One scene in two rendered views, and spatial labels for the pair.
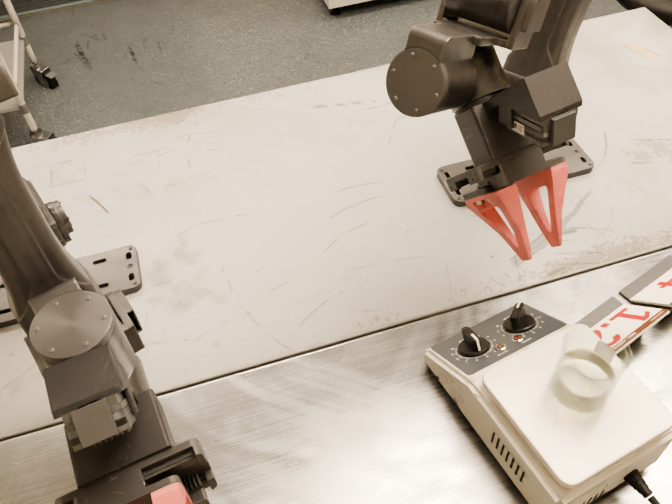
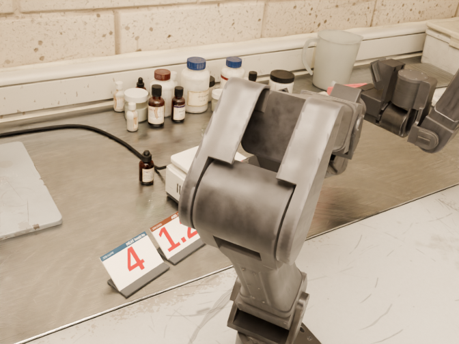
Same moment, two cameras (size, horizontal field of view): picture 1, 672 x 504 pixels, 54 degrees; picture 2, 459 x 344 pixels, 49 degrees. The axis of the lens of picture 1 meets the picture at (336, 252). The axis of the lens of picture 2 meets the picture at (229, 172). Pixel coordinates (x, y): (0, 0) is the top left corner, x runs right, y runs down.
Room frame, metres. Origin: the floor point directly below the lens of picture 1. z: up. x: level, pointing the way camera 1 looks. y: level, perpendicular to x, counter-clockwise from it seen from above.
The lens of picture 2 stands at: (1.03, -0.46, 1.47)
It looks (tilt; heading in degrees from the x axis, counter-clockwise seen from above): 32 degrees down; 159
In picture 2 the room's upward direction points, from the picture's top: 6 degrees clockwise
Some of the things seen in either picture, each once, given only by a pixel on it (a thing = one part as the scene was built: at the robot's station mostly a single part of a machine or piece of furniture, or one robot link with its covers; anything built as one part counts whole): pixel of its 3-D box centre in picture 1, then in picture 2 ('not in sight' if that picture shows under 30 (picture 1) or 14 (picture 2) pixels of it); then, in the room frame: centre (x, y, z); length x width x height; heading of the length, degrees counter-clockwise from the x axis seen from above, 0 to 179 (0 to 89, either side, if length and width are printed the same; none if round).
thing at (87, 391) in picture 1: (109, 430); (380, 83); (0.21, 0.16, 1.10); 0.07 x 0.06 x 0.11; 112
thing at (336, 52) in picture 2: not in sight; (329, 61); (-0.23, 0.31, 0.97); 0.18 x 0.13 x 0.15; 87
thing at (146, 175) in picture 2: not in sight; (146, 165); (0.18, -0.31, 0.93); 0.03 x 0.03 x 0.07
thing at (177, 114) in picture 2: not in sight; (178, 104); (-0.07, -0.18, 0.94); 0.03 x 0.03 x 0.08
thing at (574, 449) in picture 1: (574, 399); (214, 162); (0.27, -0.20, 0.98); 0.12 x 0.12 x 0.01; 24
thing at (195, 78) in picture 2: not in sight; (195, 84); (-0.13, -0.12, 0.96); 0.07 x 0.07 x 0.13
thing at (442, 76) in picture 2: not in sight; (433, 84); (-0.15, 0.64, 0.92); 0.26 x 0.19 x 0.05; 10
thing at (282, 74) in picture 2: not in sight; (280, 86); (-0.16, 0.13, 0.94); 0.07 x 0.07 x 0.07
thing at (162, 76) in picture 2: not in sight; (162, 92); (-0.11, -0.21, 0.95); 0.06 x 0.06 x 0.11
